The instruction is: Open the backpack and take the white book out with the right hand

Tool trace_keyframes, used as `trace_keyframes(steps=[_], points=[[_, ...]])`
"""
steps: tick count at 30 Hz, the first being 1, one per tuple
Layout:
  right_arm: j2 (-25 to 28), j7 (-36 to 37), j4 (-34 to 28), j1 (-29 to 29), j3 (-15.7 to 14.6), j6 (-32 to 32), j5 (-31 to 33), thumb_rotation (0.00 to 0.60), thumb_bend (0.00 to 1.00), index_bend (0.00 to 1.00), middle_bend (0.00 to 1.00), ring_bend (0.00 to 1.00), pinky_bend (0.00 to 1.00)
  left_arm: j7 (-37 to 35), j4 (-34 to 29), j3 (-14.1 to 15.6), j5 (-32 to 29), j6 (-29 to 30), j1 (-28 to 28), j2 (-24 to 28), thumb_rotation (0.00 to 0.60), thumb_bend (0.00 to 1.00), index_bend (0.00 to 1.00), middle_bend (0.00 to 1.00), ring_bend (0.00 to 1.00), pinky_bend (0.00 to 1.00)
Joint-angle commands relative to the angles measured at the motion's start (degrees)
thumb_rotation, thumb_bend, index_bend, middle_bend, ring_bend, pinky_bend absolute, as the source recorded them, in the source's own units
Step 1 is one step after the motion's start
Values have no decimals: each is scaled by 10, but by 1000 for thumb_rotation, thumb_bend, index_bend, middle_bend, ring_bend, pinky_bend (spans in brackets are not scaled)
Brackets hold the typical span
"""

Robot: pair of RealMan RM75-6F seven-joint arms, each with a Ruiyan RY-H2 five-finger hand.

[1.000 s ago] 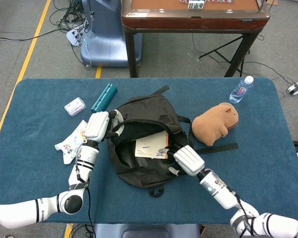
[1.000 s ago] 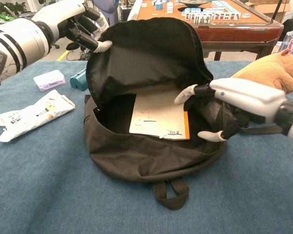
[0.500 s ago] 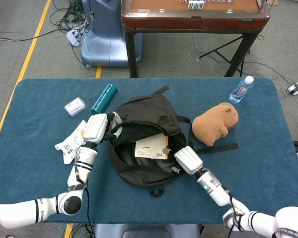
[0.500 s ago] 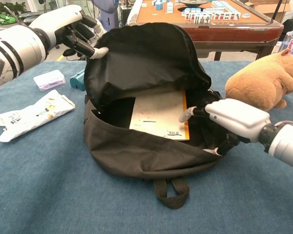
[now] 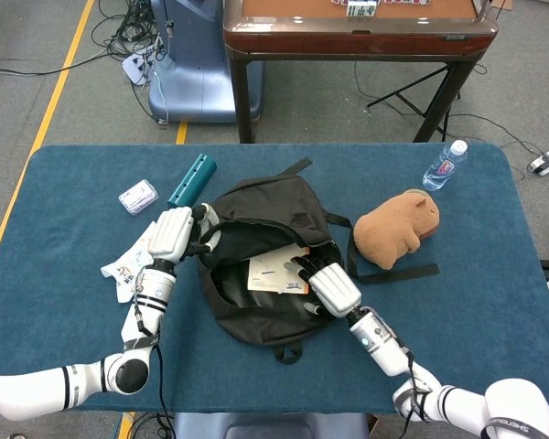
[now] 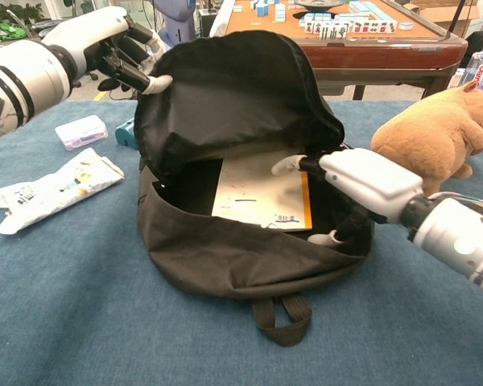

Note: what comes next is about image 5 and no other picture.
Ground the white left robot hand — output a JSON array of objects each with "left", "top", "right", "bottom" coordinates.
[{"left": 146, "top": 203, "right": 223, "bottom": 271}]

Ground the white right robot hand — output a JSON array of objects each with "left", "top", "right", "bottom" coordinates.
[{"left": 283, "top": 255, "right": 363, "bottom": 319}]

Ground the white paper booklet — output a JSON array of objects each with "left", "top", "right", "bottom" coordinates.
[{"left": 246, "top": 242, "right": 311, "bottom": 294}]

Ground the black fabric backpack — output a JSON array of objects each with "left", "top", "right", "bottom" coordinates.
[{"left": 196, "top": 157, "right": 441, "bottom": 365}]

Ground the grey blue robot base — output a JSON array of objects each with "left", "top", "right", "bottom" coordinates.
[{"left": 171, "top": 412, "right": 371, "bottom": 439}]

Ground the small white plastic box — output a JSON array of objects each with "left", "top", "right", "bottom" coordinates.
[{"left": 117, "top": 178, "right": 160, "bottom": 216}]

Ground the teal cylindrical pencil case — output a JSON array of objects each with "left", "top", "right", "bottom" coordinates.
[{"left": 167, "top": 153, "right": 219, "bottom": 210}]

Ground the white printed fabric pouch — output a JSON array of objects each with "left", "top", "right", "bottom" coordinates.
[{"left": 100, "top": 221, "right": 159, "bottom": 305}]

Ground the brown capybara plush toy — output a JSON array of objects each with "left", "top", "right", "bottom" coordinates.
[{"left": 352, "top": 187, "right": 442, "bottom": 271}]

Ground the blue felt table cover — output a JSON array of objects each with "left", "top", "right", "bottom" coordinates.
[{"left": 0, "top": 143, "right": 549, "bottom": 415}]

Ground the blue grey machine base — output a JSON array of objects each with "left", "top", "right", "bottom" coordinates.
[{"left": 147, "top": 0, "right": 264, "bottom": 124}]

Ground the clear plastic water bottle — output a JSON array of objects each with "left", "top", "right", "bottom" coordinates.
[{"left": 421, "top": 139, "right": 469, "bottom": 192}]

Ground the white power strip with plugs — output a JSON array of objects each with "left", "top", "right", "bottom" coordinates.
[{"left": 121, "top": 43, "right": 165, "bottom": 87}]

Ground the brown mahjong table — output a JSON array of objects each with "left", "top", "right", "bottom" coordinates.
[{"left": 222, "top": 0, "right": 500, "bottom": 144}]

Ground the black floor cable bundle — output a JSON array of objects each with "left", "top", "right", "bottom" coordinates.
[{"left": 91, "top": 0, "right": 170, "bottom": 59}]

